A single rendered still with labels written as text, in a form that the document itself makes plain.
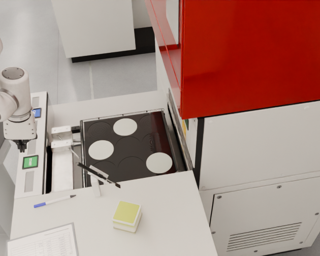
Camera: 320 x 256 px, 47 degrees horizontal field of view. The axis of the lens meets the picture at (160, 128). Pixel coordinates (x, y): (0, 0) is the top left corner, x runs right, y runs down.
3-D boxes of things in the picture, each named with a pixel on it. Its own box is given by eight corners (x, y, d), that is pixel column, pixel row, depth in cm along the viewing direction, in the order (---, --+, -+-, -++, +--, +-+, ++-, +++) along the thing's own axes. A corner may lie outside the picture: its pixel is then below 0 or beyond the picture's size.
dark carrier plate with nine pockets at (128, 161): (162, 111, 162) (162, 110, 162) (179, 174, 139) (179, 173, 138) (84, 122, 159) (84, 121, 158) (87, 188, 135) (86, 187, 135)
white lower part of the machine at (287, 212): (256, 145, 264) (281, 49, 204) (308, 253, 208) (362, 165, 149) (159, 160, 257) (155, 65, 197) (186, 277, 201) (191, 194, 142)
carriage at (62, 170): (73, 132, 161) (71, 128, 159) (74, 204, 136) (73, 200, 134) (54, 135, 160) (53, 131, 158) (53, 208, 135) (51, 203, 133)
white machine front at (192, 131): (160, 64, 197) (158, -7, 168) (198, 191, 142) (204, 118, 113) (154, 65, 197) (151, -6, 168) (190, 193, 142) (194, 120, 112)
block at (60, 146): (72, 143, 153) (70, 138, 150) (72, 149, 150) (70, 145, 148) (52, 146, 152) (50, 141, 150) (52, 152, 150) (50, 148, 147)
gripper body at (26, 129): (35, 103, 122) (37, 127, 129) (2, 103, 119) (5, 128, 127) (34, 120, 116) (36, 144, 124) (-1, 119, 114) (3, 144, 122)
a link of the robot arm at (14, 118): (33, 98, 120) (34, 105, 122) (4, 97, 118) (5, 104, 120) (32, 116, 115) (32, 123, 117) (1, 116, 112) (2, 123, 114)
